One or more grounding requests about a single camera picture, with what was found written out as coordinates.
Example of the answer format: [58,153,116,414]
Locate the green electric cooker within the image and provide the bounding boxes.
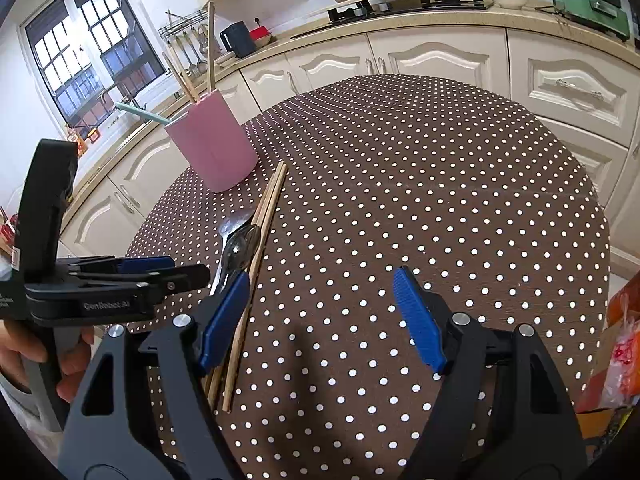
[547,0,632,43]

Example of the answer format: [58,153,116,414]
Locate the stainless steel spoon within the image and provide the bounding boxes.
[209,207,256,295]
[212,224,262,296]

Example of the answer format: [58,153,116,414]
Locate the wall mounted utensil rack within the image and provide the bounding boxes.
[159,7,211,41]

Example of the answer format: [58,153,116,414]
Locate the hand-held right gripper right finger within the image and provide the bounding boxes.
[392,265,588,480]

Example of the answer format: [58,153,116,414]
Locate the red kitchen tool set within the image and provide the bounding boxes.
[0,206,22,261]

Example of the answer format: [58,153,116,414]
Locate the cream kitchen base cabinets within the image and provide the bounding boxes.
[57,25,640,281]

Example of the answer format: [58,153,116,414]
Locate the black gas hob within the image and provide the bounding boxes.
[290,0,493,41]

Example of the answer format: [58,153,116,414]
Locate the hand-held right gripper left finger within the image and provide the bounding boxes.
[59,270,251,480]

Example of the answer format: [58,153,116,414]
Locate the pink cup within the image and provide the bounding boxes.
[164,87,259,194]

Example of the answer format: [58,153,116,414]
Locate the teal utensil handle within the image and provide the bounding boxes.
[115,101,173,127]

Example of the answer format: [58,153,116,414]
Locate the black electric kettle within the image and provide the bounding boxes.
[220,21,258,59]

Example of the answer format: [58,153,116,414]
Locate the barred kitchen window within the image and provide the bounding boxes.
[19,0,167,131]

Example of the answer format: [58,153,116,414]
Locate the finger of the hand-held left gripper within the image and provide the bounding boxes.
[66,255,177,282]
[25,263,212,329]

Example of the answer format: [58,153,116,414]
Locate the person's left hand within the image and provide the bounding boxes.
[0,320,97,404]

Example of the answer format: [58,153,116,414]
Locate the clear plastic bag red print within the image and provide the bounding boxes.
[599,294,640,411]

